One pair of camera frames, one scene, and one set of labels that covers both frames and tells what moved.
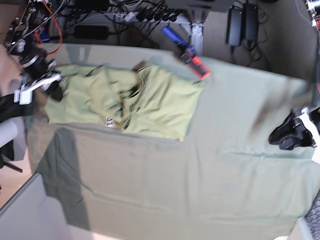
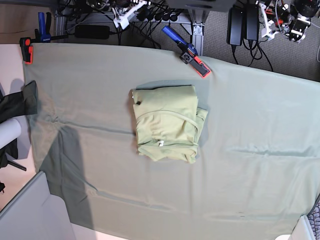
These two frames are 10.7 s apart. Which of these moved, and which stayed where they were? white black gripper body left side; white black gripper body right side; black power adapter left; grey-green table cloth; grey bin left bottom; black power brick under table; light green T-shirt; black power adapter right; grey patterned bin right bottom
Moved: white black gripper body right side; light green T-shirt; white black gripper body left side
Stayed: black power adapter right; black power brick under table; grey-green table cloth; grey bin left bottom; black power adapter left; grey patterned bin right bottom
